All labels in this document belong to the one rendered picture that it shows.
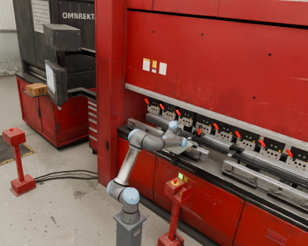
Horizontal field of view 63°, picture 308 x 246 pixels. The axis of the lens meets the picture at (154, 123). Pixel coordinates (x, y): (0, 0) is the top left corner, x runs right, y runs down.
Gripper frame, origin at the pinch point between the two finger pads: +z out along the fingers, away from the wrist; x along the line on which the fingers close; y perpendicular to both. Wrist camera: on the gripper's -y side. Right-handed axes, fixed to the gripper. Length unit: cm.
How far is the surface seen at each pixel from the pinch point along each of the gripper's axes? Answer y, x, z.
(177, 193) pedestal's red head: -44.1, -18.8, 2.8
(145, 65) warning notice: 52, 55, -41
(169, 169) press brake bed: -22.3, 5.9, 22.3
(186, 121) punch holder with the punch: 19.4, -0.1, -10.4
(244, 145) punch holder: 13, -58, -14
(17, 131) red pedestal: -63, 170, -25
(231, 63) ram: 56, -32, -61
